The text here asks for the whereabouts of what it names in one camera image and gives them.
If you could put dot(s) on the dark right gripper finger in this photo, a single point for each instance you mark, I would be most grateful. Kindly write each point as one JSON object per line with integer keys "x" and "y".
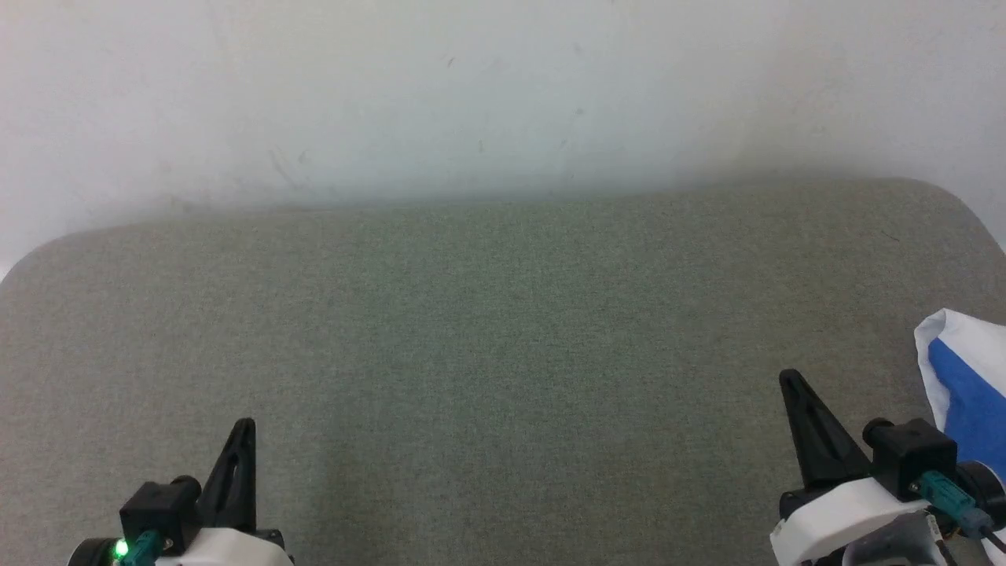
{"x": 817, "y": 440}

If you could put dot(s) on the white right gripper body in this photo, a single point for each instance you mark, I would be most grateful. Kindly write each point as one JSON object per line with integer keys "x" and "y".
{"x": 841, "y": 515}

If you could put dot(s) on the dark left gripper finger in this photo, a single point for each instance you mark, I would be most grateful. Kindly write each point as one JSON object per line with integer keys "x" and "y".
{"x": 234, "y": 479}

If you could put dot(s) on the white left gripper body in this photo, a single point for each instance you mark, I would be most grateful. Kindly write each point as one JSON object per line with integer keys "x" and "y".
{"x": 228, "y": 549}

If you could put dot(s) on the white and blue garment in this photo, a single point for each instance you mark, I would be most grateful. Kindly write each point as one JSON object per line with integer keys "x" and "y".
{"x": 974, "y": 393}

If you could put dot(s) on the black left wrist motor cylinder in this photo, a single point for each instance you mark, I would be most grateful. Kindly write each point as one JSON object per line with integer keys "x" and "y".
{"x": 94, "y": 553}

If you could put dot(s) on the black wrist motor cylinder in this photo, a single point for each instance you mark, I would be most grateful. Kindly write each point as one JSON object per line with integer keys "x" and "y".
{"x": 986, "y": 487}
{"x": 94, "y": 553}

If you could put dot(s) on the black right wrist motor cylinder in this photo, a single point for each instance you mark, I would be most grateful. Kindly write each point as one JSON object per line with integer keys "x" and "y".
{"x": 986, "y": 487}

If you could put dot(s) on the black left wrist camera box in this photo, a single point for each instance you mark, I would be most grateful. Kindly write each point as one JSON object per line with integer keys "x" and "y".
{"x": 161, "y": 511}

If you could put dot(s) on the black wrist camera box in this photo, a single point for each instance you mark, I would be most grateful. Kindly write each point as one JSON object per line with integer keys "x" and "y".
{"x": 161, "y": 511}
{"x": 912, "y": 456}

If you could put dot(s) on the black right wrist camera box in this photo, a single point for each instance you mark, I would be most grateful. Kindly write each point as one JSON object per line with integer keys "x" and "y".
{"x": 912, "y": 456}

